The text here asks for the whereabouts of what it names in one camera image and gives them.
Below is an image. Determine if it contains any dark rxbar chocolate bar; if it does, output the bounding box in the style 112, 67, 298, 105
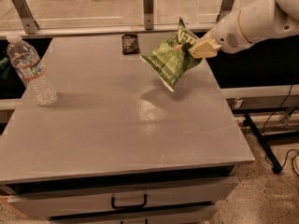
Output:
121, 35, 139, 55

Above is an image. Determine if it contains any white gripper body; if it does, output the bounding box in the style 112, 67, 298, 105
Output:
207, 13, 249, 54

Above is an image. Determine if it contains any grey lower drawer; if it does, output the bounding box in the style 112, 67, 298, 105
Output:
50, 205, 217, 224

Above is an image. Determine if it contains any metal window rail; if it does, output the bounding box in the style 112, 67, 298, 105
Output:
0, 24, 178, 40

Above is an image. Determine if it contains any grey drawer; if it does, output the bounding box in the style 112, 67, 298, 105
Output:
8, 176, 237, 217
50, 205, 217, 224

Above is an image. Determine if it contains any black stand leg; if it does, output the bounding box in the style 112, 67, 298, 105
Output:
243, 113, 283, 174

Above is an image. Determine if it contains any right metal bracket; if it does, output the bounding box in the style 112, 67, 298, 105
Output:
216, 0, 235, 22

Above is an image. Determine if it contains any black floor cable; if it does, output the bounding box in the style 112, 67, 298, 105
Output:
261, 84, 299, 176

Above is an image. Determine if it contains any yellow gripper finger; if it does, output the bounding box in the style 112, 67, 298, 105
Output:
189, 37, 221, 59

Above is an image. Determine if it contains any black drawer handle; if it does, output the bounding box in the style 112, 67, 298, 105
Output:
110, 194, 148, 210

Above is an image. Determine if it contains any grey upper drawer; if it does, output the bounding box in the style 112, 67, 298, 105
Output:
8, 176, 237, 217

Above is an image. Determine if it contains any left metal bracket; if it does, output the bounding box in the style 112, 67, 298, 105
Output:
11, 0, 39, 35

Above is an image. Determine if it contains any middle metal bracket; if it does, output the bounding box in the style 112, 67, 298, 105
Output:
143, 0, 154, 30

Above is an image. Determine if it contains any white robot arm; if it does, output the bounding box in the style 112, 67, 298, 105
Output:
189, 0, 299, 59

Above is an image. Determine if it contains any metal bracket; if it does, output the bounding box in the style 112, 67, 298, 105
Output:
143, 0, 154, 30
11, 0, 39, 35
216, 0, 235, 22

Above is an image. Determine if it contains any clear plastic water bottle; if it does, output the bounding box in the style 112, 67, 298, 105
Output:
7, 34, 57, 105

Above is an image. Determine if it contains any green jalapeno chip bag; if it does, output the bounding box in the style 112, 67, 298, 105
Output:
141, 19, 202, 92

